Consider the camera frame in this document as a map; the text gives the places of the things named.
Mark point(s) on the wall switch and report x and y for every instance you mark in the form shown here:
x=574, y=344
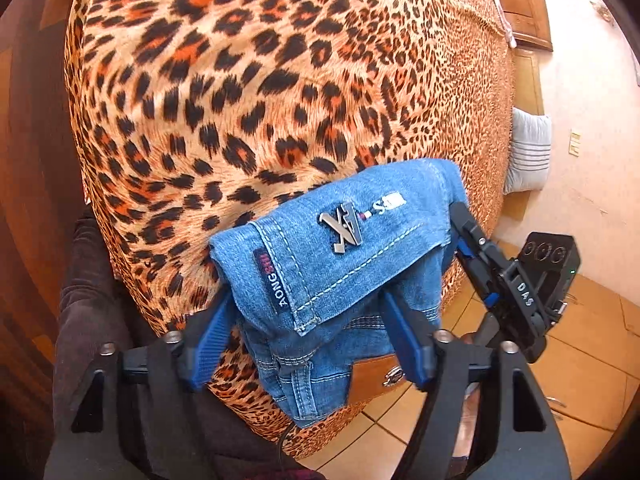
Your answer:
x=576, y=142

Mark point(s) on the light wooden headboard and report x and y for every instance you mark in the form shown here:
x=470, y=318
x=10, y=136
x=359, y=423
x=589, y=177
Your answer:
x=529, y=80

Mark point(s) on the leopard print blanket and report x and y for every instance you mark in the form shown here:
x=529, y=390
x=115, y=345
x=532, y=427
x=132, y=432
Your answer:
x=260, y=70

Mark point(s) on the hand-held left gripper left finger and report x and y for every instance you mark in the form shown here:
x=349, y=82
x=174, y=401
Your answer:
x=210, y=342

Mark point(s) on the dark wooden headboard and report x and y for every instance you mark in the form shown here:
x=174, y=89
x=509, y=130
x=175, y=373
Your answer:
x=525, y=0

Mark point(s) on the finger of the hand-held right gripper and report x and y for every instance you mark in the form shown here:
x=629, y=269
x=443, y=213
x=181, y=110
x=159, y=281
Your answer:
x=472, y=232
x=475, y=275

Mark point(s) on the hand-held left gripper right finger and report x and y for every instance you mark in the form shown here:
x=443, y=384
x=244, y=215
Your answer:
x=407, y=340

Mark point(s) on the blue striped pillow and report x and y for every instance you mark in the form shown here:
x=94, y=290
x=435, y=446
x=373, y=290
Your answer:
x=527, y=152

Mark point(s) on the blue denim pants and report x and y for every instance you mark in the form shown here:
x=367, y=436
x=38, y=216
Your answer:
x=345, y=265

